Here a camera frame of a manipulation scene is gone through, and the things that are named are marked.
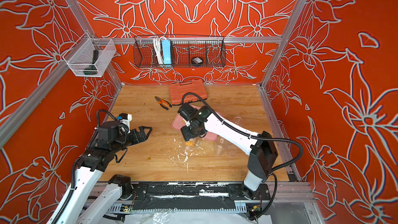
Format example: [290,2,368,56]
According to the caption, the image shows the light blue box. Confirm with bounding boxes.
[162,39,172,67]

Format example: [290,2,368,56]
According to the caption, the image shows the black wire wall basket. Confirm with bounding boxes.
[133,35,227,68]

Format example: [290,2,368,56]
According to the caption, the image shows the clear cookie jar front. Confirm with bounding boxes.
[185,139,197,148]

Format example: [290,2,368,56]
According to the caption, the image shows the clear cookie jar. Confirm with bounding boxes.
[214,142,226,156]
[232,116,243,127]
[185,139,197,148]

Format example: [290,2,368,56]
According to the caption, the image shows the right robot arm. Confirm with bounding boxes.
[178,103,304,199]

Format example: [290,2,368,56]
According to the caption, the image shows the orange tool case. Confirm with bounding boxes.
[169,79,208,105]

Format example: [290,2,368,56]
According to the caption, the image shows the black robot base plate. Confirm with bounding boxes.
[108,181,271,214]

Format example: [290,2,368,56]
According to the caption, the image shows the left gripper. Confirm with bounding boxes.
[112,126,152,153]

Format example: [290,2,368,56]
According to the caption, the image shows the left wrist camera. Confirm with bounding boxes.
[117,113,132,128]

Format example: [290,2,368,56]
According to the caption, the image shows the clear acrylic wall box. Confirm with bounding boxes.
[62,34,116,78]

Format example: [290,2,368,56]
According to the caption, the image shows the orange handled pliers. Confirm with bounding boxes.
[154,96,172,111]

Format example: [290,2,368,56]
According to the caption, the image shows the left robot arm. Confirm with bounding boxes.
[48,120,152,224]

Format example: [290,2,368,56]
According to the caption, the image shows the pink plastic tray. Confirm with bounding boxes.
[172,103,218,141]

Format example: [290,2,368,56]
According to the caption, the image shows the white coiled cable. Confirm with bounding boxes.
[153,37,164,65]

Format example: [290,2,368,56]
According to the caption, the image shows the small black box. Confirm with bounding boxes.
[191,57,204,67]

